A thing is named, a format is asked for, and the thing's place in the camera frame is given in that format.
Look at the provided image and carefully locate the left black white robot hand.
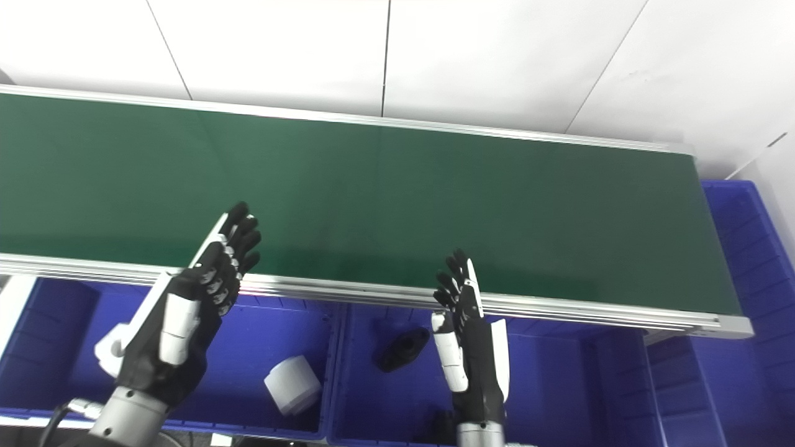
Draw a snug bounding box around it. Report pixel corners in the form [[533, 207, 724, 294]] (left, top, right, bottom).
[[94, 201, 262, 410]]

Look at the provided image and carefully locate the black flanged plastic part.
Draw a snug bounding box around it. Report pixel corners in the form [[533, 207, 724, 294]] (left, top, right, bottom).
[[373, 327, 431, 373]]

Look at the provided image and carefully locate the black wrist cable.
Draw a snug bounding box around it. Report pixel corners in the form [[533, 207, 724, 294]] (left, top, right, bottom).
[[39, 402, 70, 447]]

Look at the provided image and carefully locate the blue plastic bin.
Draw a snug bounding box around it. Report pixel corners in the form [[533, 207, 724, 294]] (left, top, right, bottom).
[[646, 180, 795, 447], [0, 276, 345, 440], [328, 303, 668, 447]]

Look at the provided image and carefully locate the white plastic cylindrical part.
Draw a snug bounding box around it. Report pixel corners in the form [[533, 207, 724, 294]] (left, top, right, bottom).
[[264, 356, 322, 415]]

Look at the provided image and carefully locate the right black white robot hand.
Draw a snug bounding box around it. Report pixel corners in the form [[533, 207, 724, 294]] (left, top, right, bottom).
[[432, 250, 510, 429]]

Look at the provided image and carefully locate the green conveyor belt aluminium frame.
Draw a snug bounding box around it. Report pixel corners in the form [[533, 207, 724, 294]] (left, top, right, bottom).
[[0, 84, 753, 339]]

